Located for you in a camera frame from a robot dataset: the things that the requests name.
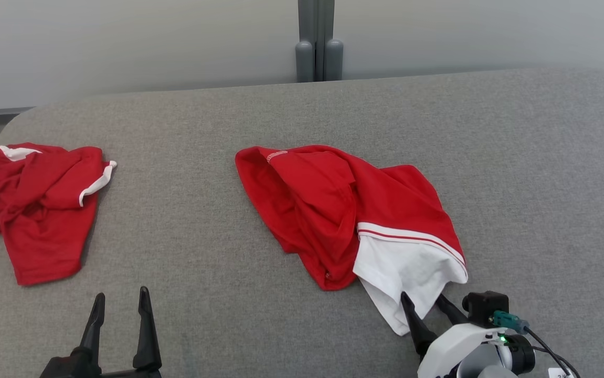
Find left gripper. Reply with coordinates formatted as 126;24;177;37
39;286;164;378

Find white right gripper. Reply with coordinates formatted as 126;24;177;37
400;292;536;378

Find red basketball shorts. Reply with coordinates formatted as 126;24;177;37
0;142;118;287

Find red white basketball jersey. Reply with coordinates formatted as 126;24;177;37
235;145;469;337

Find grey fabric sofa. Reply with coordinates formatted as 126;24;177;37
0;67;604;378

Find black cable teal connector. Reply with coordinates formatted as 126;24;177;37
492;310;581;378

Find grey partition post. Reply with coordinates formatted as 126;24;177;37
295;0;344;83

